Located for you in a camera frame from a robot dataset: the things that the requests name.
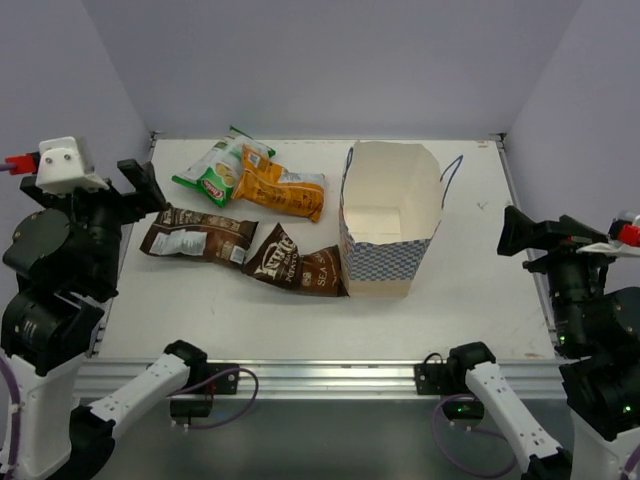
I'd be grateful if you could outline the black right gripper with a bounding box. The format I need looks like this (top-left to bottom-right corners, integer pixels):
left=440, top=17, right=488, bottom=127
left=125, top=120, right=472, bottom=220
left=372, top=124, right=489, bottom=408
left=500, top=202, right=629, bottom=350

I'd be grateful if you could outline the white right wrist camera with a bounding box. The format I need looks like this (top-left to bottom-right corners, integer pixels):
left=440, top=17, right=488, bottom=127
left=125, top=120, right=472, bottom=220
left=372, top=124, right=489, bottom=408
left=577, top=211, right=639, bottom=258

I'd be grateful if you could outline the green Chuba chips bag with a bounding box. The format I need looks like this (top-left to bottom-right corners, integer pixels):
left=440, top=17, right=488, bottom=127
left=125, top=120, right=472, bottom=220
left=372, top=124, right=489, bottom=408
left=171, top=125, right=276, bottom=208

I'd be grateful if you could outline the dark brown snack bag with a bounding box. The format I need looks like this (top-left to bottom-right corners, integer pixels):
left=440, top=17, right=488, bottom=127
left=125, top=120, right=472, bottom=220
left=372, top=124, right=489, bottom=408
left=242, top=223, right=348, bottom=298
left=139, top=205, right=259, bottom=270

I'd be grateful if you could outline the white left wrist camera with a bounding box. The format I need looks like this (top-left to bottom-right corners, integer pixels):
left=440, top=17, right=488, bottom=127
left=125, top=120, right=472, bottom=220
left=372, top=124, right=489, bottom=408
left=35, top=136, right=109, bottom=196

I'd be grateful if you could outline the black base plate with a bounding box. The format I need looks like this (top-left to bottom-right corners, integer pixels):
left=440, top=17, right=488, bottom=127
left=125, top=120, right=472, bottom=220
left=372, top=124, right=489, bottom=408
left=413, top=353, right=485, bottom=425
left=169, top=363, right=239, bottom=423

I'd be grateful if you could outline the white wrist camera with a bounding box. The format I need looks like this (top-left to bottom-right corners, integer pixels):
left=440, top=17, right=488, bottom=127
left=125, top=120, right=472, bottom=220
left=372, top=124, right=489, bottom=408
left=35, top=136, right=109, bottom=196
left=577, top=211, right=639, bottom=258

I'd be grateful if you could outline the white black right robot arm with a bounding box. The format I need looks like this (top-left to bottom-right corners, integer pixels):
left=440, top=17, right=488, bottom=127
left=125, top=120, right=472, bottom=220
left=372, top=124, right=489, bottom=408
left=445, top=206, right=639, bottom=479

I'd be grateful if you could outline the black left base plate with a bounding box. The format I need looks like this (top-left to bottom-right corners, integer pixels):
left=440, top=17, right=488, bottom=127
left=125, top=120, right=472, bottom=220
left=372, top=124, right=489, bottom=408
left=169, top=363, right=239, bottom=423

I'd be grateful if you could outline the blue checkered paper bag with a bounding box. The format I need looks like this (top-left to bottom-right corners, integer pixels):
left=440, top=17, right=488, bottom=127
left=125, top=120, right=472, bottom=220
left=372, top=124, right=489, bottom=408
left=339, top=141, right=464, bottom=298

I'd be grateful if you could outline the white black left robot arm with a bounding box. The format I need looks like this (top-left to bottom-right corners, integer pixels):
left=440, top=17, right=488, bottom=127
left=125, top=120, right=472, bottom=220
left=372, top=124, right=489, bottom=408
left=1, top=159, right=208, bottom=479

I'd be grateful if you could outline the yellow snack bag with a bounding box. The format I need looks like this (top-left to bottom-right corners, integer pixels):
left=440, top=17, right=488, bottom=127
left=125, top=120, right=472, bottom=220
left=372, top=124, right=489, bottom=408
left=232, top=146, right=325, bottom=223

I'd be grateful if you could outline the aluminium mounting rail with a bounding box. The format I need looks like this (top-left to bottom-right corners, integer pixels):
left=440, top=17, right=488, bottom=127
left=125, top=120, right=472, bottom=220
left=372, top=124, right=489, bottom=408
left=63, top=357, right=601, bottom=400

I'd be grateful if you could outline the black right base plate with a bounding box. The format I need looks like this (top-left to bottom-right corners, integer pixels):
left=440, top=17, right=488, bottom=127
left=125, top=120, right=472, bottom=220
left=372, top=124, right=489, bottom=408
left=413, top=353, right=485, bottom=425

